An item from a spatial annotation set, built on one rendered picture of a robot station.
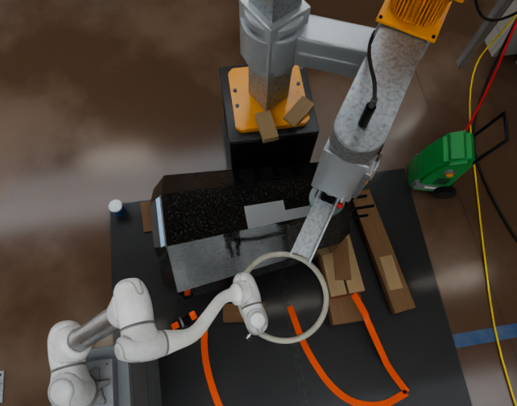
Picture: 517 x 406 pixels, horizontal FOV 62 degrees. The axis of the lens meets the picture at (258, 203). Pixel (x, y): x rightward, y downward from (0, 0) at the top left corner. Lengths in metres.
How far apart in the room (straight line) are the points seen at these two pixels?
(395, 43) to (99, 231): 2.49
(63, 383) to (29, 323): 1.42
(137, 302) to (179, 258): 0.86
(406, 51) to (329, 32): 0.47
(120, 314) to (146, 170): 2.03
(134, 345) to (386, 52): 1.59
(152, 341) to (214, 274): 0.98
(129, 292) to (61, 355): 0.59
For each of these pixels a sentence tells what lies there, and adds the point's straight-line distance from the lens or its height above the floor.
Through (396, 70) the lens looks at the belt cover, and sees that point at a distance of 2.03.
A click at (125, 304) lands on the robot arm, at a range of 1.74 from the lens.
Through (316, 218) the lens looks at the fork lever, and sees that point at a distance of 2.41.
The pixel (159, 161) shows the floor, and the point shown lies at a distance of 3.63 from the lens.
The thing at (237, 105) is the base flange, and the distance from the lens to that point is 2.88.
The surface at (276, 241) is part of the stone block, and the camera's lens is 2.57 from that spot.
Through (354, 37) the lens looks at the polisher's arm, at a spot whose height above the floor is 1.45.
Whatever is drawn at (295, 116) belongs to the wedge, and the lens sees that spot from 2.83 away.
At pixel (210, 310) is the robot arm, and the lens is 1.91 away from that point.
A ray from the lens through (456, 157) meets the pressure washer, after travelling 3.28.
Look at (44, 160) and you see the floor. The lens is 3.93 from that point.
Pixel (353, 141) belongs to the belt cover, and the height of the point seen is 1.67.
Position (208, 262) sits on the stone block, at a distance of 2.58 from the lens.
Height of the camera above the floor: 3.19
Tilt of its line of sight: 69 degrees down
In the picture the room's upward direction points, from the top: 3 degrees clockwise
